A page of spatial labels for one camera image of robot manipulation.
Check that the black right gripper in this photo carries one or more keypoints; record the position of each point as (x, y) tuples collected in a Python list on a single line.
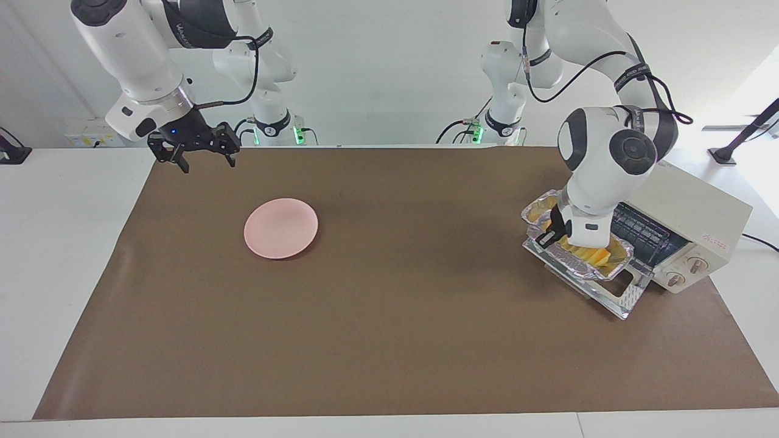
[(182, 131)]

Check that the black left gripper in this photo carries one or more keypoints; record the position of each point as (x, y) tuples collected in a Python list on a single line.
[(563, 222)]

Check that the sliced orange bread loaf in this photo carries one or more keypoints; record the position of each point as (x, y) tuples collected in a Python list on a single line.
[(596, 254)]

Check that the aluminium foil tray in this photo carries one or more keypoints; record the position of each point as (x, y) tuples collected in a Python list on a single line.
[(621, 252)]

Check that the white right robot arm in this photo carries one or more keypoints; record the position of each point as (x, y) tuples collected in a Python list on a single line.
[(134, 55)]

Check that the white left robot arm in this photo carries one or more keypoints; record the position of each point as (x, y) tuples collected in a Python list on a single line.
[(608, 158)]

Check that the glass oven door with foil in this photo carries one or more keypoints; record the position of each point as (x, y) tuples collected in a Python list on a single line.
[(630, 298)]

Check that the beige oven knob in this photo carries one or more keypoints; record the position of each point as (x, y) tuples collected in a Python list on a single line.
[(674, 280), (698, 264)]

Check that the cream toaster oven body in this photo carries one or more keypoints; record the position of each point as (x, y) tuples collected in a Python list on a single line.
[(700, 207)]

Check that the pink round plate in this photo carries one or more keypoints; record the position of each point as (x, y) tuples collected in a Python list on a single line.
[(280, 228)]

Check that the black stand base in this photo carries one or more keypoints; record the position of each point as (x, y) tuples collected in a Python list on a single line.
[(15, 155)]

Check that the black angled stand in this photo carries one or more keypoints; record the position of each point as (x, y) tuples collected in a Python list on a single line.
[(724, 155)]

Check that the brown table mat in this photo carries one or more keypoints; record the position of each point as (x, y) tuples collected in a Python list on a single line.
[(365, 334)]

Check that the white wall socket box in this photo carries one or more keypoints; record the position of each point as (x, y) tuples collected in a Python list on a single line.
[(91, 135)]

